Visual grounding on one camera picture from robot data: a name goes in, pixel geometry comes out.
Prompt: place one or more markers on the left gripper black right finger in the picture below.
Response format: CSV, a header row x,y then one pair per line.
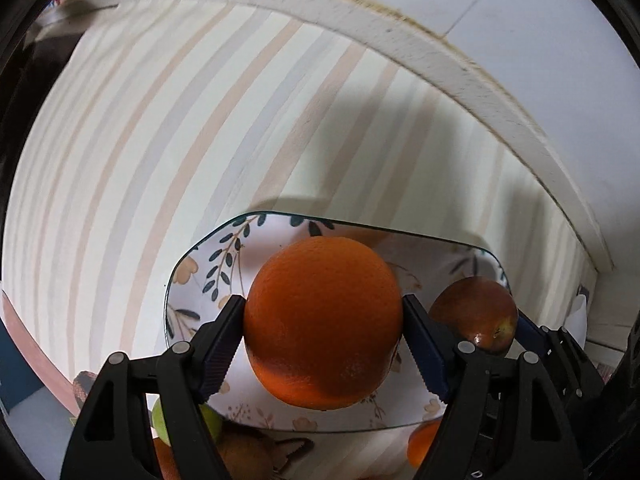
x,y
503,420

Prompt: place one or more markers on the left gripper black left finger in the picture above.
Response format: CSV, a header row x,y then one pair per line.
x,y
112,436

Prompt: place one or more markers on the red yellow apple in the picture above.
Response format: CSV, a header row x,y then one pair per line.
x,y
480,311

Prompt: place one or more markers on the brown kiwi fruit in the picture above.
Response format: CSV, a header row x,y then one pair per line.
x,y
246,456

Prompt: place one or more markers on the large orange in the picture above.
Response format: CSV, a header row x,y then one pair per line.
x,y
322,321

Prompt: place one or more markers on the white tissue paper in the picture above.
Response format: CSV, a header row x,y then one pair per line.
x,y
576,322

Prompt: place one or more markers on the green apple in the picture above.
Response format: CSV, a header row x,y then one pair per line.
x,y
212,419

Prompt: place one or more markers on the floral ceramic plate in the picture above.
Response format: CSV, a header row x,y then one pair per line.
x,y
225,263

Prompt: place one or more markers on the striped table mat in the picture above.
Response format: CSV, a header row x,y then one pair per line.
x,y
171,117

